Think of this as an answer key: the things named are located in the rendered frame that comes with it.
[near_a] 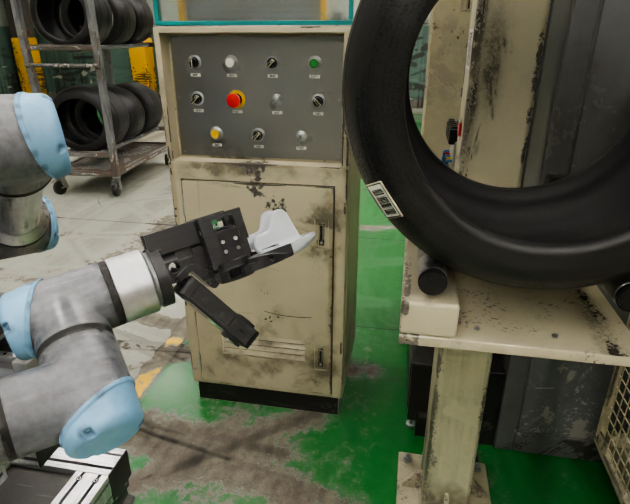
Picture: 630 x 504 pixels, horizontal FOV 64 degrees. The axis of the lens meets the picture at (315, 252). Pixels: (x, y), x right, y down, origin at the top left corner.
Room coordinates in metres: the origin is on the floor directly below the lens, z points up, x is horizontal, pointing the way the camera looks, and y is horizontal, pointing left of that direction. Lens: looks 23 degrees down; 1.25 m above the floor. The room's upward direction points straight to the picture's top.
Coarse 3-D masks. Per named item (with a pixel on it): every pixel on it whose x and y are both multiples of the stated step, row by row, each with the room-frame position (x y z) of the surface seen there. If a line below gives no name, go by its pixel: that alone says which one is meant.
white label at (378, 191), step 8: (368, 184) 0.71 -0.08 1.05; (376, 184) 0.69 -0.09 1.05; (376, 192) 0.70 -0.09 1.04; (384, 192) 0.69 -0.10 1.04; (376, 200) 0.71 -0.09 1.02; (384, 200) 0.69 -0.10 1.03; (392, 200) 0.68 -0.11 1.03; (384, 208) 0.70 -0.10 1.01; (392, 208) 0.69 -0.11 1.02; (392, 216) 0.70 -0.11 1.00; (400, 216) 0.68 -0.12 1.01
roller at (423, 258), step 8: (424, 256) 0.75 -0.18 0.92; (424, 264) 0.72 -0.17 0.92; (432, 264) 0.71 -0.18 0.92; (440, 264) 0.71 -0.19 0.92; (424, 272) 0.69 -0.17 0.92; (432, 272) 0.69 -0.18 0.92; (440, 272) 0.69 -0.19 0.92; (424, 280) 0.69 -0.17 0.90; (432, 280) 0.69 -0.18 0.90; (440, 280) 0.69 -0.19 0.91; (424, 288) 0.69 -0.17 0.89; (432, 288) 0.69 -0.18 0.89; (440, 288) 0.69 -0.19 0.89
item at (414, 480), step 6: (414, 474) 1.11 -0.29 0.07; (420, 474) 1.10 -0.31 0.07; (402, 480) 1.12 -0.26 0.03; (408, 480) 1.11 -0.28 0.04; (414, 480) 1.11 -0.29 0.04; (420, 480) 1.10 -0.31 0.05; (474, 480) 1.08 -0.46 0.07; (408, 486) 1.11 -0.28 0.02; (414, 486) 1.11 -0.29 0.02; (420, 486) 1.10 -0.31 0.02; (474, 486) 1.08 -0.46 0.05; (480, 486) 1.08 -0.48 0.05; (474, 492) 1.08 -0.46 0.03; (480, 492) 1.07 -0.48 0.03; (444, 498) 1.03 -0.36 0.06
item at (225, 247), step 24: (216, 216) 0.55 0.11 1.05; (240, 216) 0.56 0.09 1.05; (144, 240) 0.53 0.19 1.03; (168, 240) 0.54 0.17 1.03; (192, 240) 0.55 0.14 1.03; (216, 240) 0.54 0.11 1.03; (240, 240) 0.56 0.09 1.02; (168, 264) 0.53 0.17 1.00; (192, 264) 0.54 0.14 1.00; (216, 264) 0.53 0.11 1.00; (240, 264) 0.54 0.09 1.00; (168, 288) 0.50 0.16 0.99
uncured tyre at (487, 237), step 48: (384, 0) 0.69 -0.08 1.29; (432, 0) 0.66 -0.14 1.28; (384, 48) 0.68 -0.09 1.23; (384, 96) 0.68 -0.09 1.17; (384, 144) 0.68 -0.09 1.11; (624, 144) 0.88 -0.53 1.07; (432, 192) 0.66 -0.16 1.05; (480, 192) 0.92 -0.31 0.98; (528, 192) 0.90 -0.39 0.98; (576, 192) 0.88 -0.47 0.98; (624, 192) 0.85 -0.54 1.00; (432, 240) 0.67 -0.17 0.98; (480, 240) 0.65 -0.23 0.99; (528, 240) 0.84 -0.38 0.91; (576, 240) 0.79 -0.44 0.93; (624, 240) 0.61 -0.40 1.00; (528, 288) 0.67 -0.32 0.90
